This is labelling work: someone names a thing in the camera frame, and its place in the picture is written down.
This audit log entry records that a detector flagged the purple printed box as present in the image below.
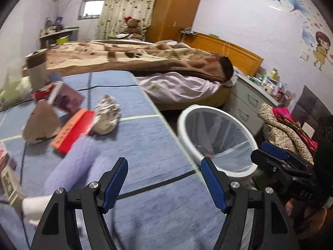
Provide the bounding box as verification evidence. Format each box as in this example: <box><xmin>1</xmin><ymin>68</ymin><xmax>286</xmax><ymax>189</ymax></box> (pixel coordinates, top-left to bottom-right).
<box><xmin>47</xmin><ymin>81</ymin><xmax>85</xmax><ymax>114</ymax></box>

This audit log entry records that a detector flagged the green printed carton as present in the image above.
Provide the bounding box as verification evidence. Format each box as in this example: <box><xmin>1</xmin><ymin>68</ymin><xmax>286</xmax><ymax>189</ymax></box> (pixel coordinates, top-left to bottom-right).
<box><xmin>0</xmin><ymin>142</ymin><xmax>27</xmax><ymax>207</ymax></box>

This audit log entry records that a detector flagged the brown patterned blanket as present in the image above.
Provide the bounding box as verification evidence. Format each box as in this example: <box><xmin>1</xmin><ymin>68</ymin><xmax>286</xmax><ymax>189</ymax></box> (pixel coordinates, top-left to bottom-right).
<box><xmin>45</xmin><ymin>40</ymin><xmax>234</xmax><ymax>83</ymax></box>

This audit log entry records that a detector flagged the wooden bed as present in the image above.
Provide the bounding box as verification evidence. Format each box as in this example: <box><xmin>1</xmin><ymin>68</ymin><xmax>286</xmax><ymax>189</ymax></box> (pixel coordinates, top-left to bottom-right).
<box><xmin>22</xmin><ymin>32</ymin><xmax>264</xmax><ymax>111</ymax></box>

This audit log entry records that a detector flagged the window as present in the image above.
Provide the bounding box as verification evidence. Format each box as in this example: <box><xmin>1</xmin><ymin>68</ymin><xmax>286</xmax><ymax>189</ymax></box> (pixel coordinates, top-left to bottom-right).
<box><xmin>77</xmin><ymin>0</ymin><xmax>105</xmax><ymax>20</ymax></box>

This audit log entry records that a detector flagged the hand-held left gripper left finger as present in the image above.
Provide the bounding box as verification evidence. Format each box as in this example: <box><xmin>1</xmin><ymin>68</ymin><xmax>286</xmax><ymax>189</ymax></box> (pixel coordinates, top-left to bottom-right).
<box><xmin>31</xmin><ymin>157</ymin><xmax>129</xmax><ymax>250</ymax></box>

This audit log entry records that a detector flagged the wooden wardrobe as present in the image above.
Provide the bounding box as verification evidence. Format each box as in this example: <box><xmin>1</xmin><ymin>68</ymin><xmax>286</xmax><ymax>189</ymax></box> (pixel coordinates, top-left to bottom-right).
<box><xmin>149</xmin><ymin>0</ymin><xmax>206</xmax><ymax>44</ymax></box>

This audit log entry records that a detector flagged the dark chair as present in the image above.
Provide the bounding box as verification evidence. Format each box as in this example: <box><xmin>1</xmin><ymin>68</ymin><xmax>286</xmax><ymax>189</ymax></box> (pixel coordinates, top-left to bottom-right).
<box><xmin>293</xmin><ymin>84</ymin><xmax>333</xmax><ymax>141</ymax></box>

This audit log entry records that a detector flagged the person's right hand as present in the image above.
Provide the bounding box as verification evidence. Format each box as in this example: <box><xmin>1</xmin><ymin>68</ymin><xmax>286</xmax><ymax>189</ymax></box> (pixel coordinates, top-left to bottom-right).
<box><xmin>285</xmin><ymin>199</ymin><xmax>329</xmax><ymax>241</ymax></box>

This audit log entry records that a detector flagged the pale pink quilt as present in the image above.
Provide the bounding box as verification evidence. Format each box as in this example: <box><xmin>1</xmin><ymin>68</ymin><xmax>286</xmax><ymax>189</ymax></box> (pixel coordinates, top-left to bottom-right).
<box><xmin>135</xmin><ymin>71</ymin><xmax>236</xmax><ymax>104</ymax></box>

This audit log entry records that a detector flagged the brown teddy bear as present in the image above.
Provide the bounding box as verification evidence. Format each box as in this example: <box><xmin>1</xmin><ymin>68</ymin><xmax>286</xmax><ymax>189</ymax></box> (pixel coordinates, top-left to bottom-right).
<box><xmin>118</xmin><ymin>16</ymin><xmax>144</xmax><ymax>40</ymax></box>

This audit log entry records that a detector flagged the pink garment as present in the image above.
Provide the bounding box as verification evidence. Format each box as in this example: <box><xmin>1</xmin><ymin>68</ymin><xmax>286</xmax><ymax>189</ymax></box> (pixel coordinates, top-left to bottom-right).
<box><xmin>271</xmin><ymin>106</ymin><xmax>318</xmax><ymax>149</ymax></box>

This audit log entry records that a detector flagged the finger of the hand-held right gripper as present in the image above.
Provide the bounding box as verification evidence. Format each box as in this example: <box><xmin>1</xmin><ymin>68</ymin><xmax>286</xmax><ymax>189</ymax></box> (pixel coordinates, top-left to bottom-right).
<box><xmin>250</xmin><ymin>150</ymin><xmax>309</xmax><ymax>188</ymax></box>
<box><xmin>260</xmin><ymin>141</ymin><xmax>316</xmax><ymax>173</ymax></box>

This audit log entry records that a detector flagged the grey nightstand with drawers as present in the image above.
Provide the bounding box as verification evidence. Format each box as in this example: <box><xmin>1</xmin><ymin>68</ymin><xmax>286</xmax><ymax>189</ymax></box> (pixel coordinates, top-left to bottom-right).
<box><xmin>230</xmin><ymin>72</ymin><xmax>290</xmax><ymax>136</ymax></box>

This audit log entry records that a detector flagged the cartoon girl wall sticker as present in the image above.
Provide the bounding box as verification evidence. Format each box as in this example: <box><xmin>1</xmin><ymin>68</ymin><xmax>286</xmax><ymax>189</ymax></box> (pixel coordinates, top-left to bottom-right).
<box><xmin>301</xmin><ymin>23</ymin><xmax>333</xmax><ymax>71</ymax></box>

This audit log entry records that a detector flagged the brown white cardboard box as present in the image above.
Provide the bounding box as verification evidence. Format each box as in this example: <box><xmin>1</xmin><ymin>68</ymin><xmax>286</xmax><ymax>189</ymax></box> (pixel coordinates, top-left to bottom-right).
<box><xmin>25</xmin><ymin>49</ymin><xmax>49</xmax><ymax>91</ymax></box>

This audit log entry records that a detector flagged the white plastic bag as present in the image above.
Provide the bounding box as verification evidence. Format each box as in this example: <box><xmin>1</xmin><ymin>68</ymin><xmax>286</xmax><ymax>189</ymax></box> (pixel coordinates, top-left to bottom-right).
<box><xmin>0</xmin><ymin>74</ymin><xmax>33</xmax><ymax>108</ymax></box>

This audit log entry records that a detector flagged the patterned curtain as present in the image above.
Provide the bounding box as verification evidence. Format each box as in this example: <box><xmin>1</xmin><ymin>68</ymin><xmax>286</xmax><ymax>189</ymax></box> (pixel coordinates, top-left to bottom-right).
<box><xmin>96</xmin><ymin>0</ymin><xmax>160</xmax><ymax>41</ymax></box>

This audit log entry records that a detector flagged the group of bottles and jars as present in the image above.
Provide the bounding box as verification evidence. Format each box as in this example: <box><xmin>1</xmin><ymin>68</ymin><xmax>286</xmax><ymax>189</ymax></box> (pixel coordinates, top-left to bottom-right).
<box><xmin>247</xmin><ymin>67</ymin><xmax>292</xmax><ymax>103</ymax></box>

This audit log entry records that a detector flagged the white round trash bin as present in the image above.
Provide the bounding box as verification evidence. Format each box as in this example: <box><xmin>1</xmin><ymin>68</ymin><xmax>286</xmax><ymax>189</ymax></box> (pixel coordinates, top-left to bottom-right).
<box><xmin>177</xmin><ymin>105</ymin><xmax>260</xmax><ymax>188</ymax></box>

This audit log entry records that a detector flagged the floral padded garment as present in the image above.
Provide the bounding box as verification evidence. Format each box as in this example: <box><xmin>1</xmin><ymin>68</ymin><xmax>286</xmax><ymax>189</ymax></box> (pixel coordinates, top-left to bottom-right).
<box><xmin>257</xmin><ymin>102</ymin><xmax>316</xmax><ymax>165</ymax></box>

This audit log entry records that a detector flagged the white tissue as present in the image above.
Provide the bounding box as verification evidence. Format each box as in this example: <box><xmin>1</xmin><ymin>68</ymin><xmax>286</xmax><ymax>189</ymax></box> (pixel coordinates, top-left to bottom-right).
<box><xmin>21</xmin><ymin>194</ymin><xmax>86</xmax><ymax>237</ymax></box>

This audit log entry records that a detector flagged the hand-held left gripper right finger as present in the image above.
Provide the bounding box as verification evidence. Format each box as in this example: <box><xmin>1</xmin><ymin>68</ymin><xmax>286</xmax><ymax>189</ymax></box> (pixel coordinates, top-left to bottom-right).
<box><xmin>201</xmin><ymin>157</ymin><xmax>299</xmax><ymax>250</ymax></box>

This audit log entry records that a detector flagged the clear plastic bin liner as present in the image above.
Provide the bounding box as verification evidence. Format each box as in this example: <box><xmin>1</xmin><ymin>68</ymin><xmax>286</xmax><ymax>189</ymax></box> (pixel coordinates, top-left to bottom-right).
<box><xmin>185</xmin><ymin>109</ymin><xmax>254</xmax><ymax>172</ymax></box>

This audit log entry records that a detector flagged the blue dolphin wall sticker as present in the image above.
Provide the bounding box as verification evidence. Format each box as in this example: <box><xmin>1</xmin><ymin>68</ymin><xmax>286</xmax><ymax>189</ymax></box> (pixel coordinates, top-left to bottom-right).
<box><xmin>269</xmin><ymin>0</ymin><xmax>305</xmax><ymax>13</ymax></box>

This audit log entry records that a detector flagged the black cable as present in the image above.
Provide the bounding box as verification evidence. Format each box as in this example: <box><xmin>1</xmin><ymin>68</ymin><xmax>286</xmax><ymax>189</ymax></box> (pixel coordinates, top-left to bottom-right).
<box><xmin>19</xmin><ymin>143</ymin><xmax>36</xmax><ymax>250</ymax></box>

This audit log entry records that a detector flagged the cluttered side desk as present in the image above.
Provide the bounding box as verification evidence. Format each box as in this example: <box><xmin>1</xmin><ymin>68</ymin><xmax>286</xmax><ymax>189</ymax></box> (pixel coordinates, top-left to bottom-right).
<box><xmin>39</xmin><ymin>16</ymin><xmax>80</xmax><ymax>49</ymax></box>

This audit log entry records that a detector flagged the red flat box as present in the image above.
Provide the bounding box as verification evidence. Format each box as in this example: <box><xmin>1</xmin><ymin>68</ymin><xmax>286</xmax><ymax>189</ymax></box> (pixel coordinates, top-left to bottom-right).
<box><xmin>49</xmin><ymin>109</ymin><xmax>96</xmax><ymax>155</ymax></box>

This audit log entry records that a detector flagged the printed wrapper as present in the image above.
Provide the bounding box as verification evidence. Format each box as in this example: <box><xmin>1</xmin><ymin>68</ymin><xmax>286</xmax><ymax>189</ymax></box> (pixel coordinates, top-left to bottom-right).
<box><xmin>92</xmin><ymin>95</ymin><xmax>122</xmax><ymax>135</ymax></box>

